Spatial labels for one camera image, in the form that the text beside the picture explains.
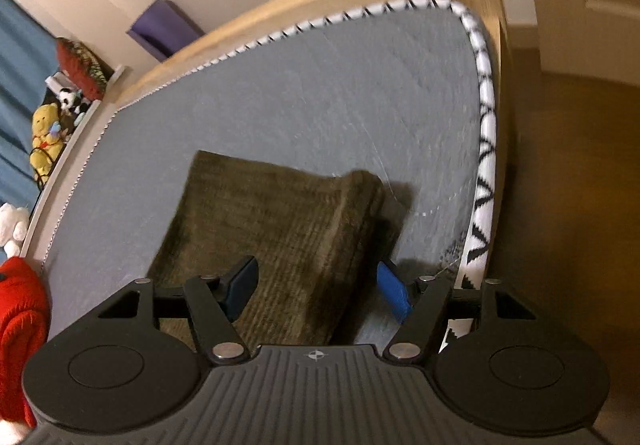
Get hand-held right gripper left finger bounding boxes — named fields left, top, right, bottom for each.
left=97, top=255, right=261, bottom=368

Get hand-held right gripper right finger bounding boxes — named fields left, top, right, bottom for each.
left=376, top=261, right=538, bottom=368

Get olive corduroy pants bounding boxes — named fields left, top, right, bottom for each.
left=147, top=150, right=386, bottom=348

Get grey mattress with patterned trim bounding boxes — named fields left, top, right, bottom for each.
left=42, top=0, right=501, bottom=361

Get white window ledge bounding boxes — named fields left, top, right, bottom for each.
left=22, top=65, right=132, bottom=271

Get red fuzzy plush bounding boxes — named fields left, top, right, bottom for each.
left=0, top=256, right=51, bottom=428

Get white fluffy plush toy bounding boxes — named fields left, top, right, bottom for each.
left=0, top=204, right=30, bottom=258

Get yellow plush toy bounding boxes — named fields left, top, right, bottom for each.
left=29, top=102, right=68, bottom=186

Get white panda plush toy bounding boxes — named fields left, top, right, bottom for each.
left=56, top=87, right=87, bottom=116

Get purple fabric bag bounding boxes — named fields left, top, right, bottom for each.
left=126, top=0, right=205, bottom=62

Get red patterned cushion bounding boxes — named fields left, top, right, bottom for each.
left=55, top=37, right=113, bottom=100

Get blue curtain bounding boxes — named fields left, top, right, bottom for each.
left=0, top=0, right=66, bottom=206

